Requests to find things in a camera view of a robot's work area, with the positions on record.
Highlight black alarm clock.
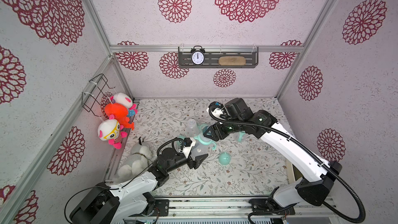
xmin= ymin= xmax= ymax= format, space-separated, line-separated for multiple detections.
xmin=190 ymin=45 xmax=206 ymax=65

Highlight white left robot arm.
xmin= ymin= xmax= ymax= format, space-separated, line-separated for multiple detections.
xmin=65 ymin=138 xmax=208 ymax=224

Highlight grey white husky plush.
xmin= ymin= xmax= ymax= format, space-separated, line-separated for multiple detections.
xmin=113 ymin=137 xmax=153 ymax=184

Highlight white pink plush upper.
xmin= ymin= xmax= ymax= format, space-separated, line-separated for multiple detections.
xmin=110 ymin=93 xmax=136 ymax=110

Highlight red orange plush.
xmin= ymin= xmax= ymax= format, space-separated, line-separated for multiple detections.
xmin=104 ymin=103 xmax=134 ymax=130

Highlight grey wall shelf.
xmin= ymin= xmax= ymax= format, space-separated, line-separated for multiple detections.
xmin=177 ymin=46 xmax=259 ymax=68

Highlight white plush yellow glasses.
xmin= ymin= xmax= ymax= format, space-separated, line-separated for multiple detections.
xmin=97 ymin=115 xmax=127 ymax=149

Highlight metal base rail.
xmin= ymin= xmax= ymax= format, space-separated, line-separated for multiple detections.
xmin=113 ymin=195 xmax=343 ymax=224

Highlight black wire basket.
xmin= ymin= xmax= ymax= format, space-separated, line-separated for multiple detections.
xmin=81 ymin=73 xmax=115 ymax=117

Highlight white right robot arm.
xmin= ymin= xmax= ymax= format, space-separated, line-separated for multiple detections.
xmin=204 ymin=98 xmax=366 ymax=224

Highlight clear baby bottle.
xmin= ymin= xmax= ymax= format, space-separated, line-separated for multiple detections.
xmin=191 ymin=141 xmax=208 ymax=160
xmin=186 ymin=119 xmax=200 ymax=138

